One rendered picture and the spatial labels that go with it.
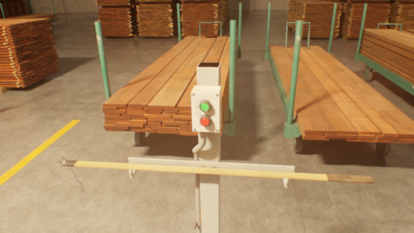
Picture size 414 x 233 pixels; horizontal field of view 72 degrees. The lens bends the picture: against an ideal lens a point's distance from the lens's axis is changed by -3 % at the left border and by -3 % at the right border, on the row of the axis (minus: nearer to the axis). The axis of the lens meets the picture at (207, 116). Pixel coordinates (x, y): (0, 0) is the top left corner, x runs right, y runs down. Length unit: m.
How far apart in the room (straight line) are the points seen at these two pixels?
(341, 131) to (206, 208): 1.62
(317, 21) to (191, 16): 3.93
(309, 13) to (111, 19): 6.31
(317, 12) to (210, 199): 9.15
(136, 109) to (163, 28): 7.74
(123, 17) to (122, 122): 8.17
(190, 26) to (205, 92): 9.12
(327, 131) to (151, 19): 8.46
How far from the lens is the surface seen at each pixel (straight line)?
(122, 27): 10.54
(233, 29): 2.35
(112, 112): 2.49
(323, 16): 9.93
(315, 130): 2.36
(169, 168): 0.89
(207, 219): 1.02
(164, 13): 9.98
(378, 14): 10.45
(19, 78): 5.63
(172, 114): 2.33
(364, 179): 0.93
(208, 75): 0.78
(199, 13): 9.80
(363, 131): 2.49
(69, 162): 1.02
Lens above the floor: 1.49
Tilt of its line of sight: 23 degrees down
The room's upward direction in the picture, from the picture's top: 1 degrees counter-clockwise
